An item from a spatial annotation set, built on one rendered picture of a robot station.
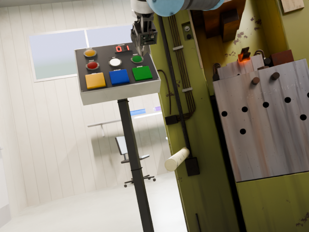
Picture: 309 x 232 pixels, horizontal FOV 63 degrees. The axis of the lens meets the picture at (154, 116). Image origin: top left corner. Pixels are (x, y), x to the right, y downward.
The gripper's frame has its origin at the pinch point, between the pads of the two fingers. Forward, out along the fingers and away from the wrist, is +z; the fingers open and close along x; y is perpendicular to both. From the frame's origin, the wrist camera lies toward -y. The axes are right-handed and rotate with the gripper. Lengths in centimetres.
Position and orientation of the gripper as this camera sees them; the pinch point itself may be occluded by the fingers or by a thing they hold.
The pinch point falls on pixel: (141, 51)
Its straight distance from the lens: 103.9
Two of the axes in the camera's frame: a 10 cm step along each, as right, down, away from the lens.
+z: -0.6, 5.9, 8.0
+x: 9.6, -1.8, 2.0
